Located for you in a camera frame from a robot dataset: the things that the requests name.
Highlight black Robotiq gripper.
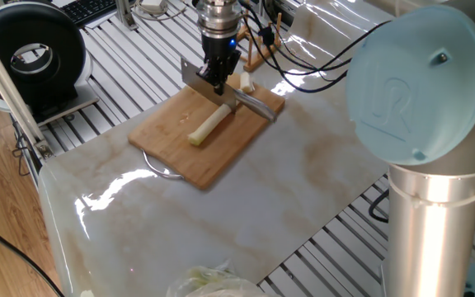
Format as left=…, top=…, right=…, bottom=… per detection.
left=195, top=35, right=242, bottom=97

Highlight short cut scallion piece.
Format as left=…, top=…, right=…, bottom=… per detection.
left=239, top=71, right=256, bottom=94

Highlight white scallion stalk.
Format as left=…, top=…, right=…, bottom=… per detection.
left=186, top=102, right=233, bottom=147

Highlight steel cleaver knife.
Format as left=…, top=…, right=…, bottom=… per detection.
left=180, top=57, right=279, bottom=123

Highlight wooden peg rack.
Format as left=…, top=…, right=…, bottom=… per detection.
left=236, top=11, right=283, bottom=73

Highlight bamboo cutting board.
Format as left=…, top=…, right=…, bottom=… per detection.
left=127, top=72, right=286, bottom=191

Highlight black keyboard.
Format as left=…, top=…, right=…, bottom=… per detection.
left=59, top=0, right=120, bottom=29

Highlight plastic bag of scallion scraps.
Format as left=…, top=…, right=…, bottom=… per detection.
left=166, top=263, right=284, bottom=297

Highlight white charger with cord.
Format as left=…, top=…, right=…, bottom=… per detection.
left=131, top=0, right=190, bottom=22

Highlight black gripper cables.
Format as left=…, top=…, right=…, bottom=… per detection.
left=237, top=0, right=392, bottom=224

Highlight aluminium bracket post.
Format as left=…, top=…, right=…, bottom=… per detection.
left=115, top=0, right=139, bottom=31

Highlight grey fan base plate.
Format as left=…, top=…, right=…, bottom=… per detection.
left=35, top=80, right=101, bottom=128

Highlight black round duct fan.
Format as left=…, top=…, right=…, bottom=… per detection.
left=0, top=2, right=88, bottom=119

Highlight aluminium frame beam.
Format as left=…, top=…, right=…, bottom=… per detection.
left=0, top=16, right=54, bottom=161

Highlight black floor cable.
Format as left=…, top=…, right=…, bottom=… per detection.
left=0, top=209, right=66, bottom=297

